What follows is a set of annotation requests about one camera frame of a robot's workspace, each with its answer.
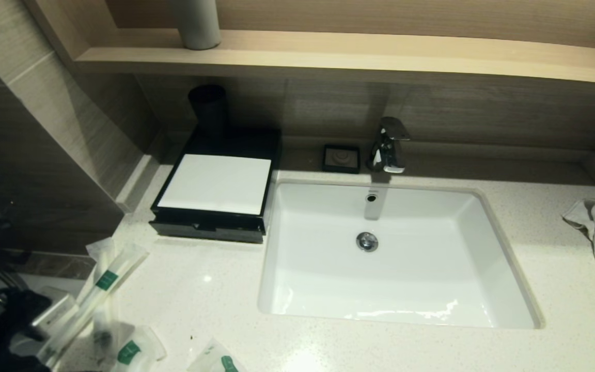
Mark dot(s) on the black tray with white liner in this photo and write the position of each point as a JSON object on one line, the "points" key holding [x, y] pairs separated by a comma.
{"points": [[225, 233]]}

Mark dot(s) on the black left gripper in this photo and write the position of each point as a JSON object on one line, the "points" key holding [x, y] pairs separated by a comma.
{"points": [[16, 315]]}

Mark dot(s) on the light wooden wall shelf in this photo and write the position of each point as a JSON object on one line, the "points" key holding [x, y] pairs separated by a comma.
{"points": [[380, 57]]}

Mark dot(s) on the clear green-print packet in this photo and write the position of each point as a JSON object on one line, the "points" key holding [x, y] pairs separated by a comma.
{"points": [[215, 359]]}

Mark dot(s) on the black square soap dish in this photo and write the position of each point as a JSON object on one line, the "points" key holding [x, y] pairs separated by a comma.
{"points": [[341, 158]]}

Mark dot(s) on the long clear toothbrush packet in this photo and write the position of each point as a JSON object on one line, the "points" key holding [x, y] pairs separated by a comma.
{"points": [[107, 280]]}

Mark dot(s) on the white ceramic sink basin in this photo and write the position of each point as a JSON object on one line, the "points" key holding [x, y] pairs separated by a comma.
{"points": [[432, 268]]}

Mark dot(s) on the black amenity box housing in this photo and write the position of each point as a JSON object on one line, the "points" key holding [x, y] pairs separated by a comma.
{"points": [[240, 142]]}

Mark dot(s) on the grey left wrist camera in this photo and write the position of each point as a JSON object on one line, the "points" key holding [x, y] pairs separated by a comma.
{"points": [[52, 310]]}

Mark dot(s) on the chrome drain stopper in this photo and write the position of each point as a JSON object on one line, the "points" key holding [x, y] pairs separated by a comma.
{"points": [[367, 242]]}

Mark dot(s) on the black cup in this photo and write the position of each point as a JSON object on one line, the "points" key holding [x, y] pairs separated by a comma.
{"points": [[208, 111]]}

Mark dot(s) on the clear packet with black comb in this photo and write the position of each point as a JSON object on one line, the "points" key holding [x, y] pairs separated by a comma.
{"points": [[104, 336]]}

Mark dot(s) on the grey cylindrical cup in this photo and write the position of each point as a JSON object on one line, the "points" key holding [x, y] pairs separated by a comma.
{"points": [[197, 26]]}

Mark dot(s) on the chrome faucet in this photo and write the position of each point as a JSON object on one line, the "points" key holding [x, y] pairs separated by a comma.
{"points": [[388, 150]]}

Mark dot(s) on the small clear green-label packet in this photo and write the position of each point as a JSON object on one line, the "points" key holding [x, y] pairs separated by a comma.
{"points": [[129, 351]]}

